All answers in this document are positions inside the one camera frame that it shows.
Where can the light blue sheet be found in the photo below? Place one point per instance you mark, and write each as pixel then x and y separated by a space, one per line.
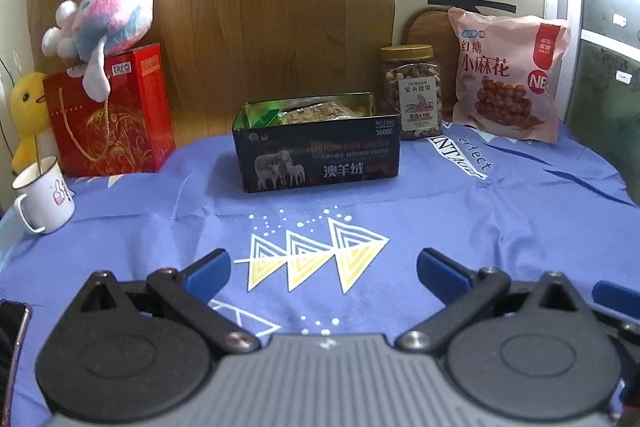
pixel 10 237

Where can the clear nut jar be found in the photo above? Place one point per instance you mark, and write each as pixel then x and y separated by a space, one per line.
pixel 410 77

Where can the black tin box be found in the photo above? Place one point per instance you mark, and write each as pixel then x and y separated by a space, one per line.
pixel 320 157

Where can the pink snack bag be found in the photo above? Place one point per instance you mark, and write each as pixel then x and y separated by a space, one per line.
pixel 505 72

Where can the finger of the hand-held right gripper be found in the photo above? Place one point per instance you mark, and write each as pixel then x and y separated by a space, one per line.
pixel 617 294

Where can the pastel plush toy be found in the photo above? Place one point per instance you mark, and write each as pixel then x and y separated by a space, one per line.
pixel 115 17

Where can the blue printed cloth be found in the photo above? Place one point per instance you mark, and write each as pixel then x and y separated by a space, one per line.
pixel 150 217

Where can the thin wooden stick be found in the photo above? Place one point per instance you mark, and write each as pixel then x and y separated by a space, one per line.
pixel 38 154

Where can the wooden cutting board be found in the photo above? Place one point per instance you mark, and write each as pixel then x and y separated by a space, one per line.
pixel 425 32

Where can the white enamel mug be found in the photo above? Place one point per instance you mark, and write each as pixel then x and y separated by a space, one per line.
pixel 47 202

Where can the yellow duck plush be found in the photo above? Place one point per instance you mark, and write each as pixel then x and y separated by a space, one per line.
pixel 30 102

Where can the red gift bag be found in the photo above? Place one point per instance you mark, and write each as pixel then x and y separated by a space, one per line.
pixel 125 132

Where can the dark smartphone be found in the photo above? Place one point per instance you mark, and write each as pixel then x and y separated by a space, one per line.
pixel 12 347

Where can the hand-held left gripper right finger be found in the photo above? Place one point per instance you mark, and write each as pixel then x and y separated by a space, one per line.
pixel 442 274

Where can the dark glass window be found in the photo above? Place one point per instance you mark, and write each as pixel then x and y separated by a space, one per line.
pixel 605 82

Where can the large wooden panel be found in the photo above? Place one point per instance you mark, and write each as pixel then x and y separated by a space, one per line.
pixel 250 7

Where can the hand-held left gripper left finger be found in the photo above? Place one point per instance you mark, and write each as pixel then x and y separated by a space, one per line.
pixel 207 274

